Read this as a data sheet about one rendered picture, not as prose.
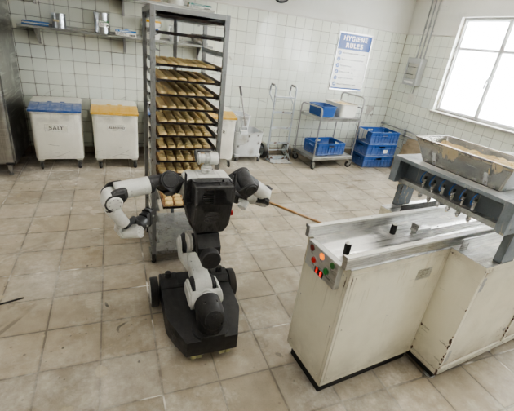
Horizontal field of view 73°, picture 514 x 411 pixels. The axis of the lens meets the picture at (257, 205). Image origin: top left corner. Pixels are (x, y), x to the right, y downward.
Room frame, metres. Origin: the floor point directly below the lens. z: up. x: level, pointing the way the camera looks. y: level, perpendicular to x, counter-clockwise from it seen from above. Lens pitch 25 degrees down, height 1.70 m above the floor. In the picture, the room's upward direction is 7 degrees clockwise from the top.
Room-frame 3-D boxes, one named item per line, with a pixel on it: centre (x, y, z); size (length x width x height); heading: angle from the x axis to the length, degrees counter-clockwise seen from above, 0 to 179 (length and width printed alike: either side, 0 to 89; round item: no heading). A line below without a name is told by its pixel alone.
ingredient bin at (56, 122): (4.19, 2.56, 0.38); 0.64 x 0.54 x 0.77; 27
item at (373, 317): (1.61, -0.67, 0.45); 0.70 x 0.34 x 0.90; 120
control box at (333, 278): (1.43, -0.35, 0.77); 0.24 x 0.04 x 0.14; 30
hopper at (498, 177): (1.86, -1.11, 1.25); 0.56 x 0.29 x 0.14; 30
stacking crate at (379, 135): (5.96, -1.86, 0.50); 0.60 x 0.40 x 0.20; 116
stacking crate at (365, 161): (5.96, -1.86, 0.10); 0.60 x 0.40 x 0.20; 112
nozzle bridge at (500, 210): (1.86, -1.11, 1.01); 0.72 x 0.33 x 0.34; 30
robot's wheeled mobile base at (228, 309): (1.73, 0.27, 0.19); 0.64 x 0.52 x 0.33; 24
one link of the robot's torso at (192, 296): (1.70, 0.26, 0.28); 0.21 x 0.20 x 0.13; 24
